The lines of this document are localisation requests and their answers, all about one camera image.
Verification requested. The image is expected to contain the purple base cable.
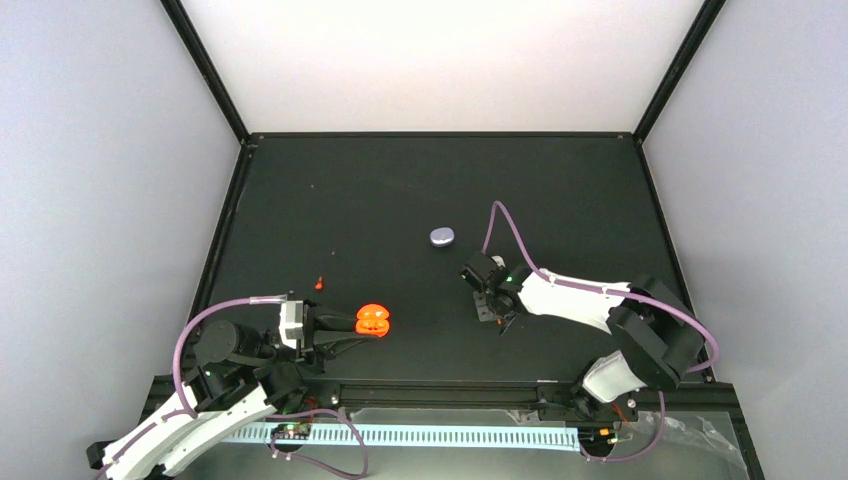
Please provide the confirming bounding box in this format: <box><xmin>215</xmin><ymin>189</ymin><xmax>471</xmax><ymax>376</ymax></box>
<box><xmin>268</xmin><ymin>405</ymin><xmax>371</xmax><ymax>480</ymax></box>
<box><xmin>579</xmin><ymin>390</ymin><xmax>667</xmax><ymax>464</ymax></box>

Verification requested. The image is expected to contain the black left rear frame post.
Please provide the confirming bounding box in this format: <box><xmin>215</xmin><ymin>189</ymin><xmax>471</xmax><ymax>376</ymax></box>
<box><xmin>160</xmin><ymin>0</ymin><xmax>250</xmax><ymax>144</ymax></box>

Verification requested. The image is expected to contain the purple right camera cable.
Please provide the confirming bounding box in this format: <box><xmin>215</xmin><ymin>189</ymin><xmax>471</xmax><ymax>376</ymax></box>
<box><xmin>481</xmin><ymin>200</ymin><xmax>721</xmax><ymax>399</ymax></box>

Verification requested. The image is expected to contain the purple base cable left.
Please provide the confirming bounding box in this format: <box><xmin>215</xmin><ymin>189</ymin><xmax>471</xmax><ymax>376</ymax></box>
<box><xmin>268</xmin><ymin>405</ymin><xmax>371</xmax><ymax>480</ymax></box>

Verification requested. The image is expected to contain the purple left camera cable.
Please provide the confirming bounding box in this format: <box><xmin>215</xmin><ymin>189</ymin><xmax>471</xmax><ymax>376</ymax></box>
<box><xmin>172</xmin><ymin>294</ymin><xmax>289</xmax><ymax>419</ymax></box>

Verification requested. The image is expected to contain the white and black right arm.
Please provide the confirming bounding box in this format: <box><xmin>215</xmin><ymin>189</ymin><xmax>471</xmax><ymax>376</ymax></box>
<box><xmin>460</xmin><ymin>257</ymin><xmax>708</xmax><ymax>419</ymax></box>

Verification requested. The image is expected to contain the orange round bottle cap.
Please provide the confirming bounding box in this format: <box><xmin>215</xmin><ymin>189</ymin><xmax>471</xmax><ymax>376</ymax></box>
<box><xmin>354</xmin><ymin>303</ymin><xmax>391</xmax><ymax>338</ymax></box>

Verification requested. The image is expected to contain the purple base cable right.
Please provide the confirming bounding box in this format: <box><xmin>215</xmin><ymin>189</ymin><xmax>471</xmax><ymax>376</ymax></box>
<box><xmin>579</xmin><ymin>390</ymin><xmax>667</xmax><ymax>464</ymax></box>

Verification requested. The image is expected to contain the black right rear frame post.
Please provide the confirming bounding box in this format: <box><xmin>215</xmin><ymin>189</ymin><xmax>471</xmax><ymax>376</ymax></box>
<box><xmin>633</xmin><ymin>0</ymin><xmax>726</xmax><ymax>144</ymax></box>

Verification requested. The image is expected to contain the light blue slotted cable duct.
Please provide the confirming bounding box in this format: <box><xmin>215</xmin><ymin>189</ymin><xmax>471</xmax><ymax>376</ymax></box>
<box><xmin>221</xmin><ymin>423</ymin><xmax>584</xmax><ymax>453</ymax></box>

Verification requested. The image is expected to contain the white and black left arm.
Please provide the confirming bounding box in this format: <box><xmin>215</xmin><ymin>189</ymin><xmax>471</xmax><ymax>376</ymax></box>
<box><xmin>86</xmin><ymin>295</ymin><xmax>390</xmax><ymax>479</ymax></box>

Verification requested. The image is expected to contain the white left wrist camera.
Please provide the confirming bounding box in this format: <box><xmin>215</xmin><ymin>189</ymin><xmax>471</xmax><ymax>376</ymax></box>
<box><xmin>278</xmin><ymin>300</ymin><xmax>304</xmax><ymax>350</ymax></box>

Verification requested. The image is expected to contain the lavender earbud charging case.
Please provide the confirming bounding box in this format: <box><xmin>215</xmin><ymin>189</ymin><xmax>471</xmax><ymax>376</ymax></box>
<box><xmin>428</xmin><ymin>227</ymin><xmax>456</xmax><ymax>248</ymax></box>

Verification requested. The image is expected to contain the black frame post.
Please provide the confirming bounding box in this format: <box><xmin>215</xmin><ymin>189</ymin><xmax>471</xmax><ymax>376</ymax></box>
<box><xmin>633</xmin><ymin>0</ymin><xmax>726</xmax><ymax>144</ymax></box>
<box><xmin>160</xmin><ymin>0</ymin><xmax>250</xmax><ymax>144</ymax></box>

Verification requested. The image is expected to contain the purple camera cable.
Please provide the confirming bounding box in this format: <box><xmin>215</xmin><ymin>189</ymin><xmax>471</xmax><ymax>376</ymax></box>
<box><xmin>481</xmin><ymin>200</ymin><xmax>721</xmax><ymax>399</ymax></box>
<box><xmin>172</xmin><ymin>294</ymin><xmax>289</xmax><ymax>419</ymax></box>

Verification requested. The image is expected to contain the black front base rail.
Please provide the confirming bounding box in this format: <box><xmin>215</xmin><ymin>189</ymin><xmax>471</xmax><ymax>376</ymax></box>
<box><xmin>139</xmin><ymin>375</ymin><xmax>744</xmax><ymax>427</ymax></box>

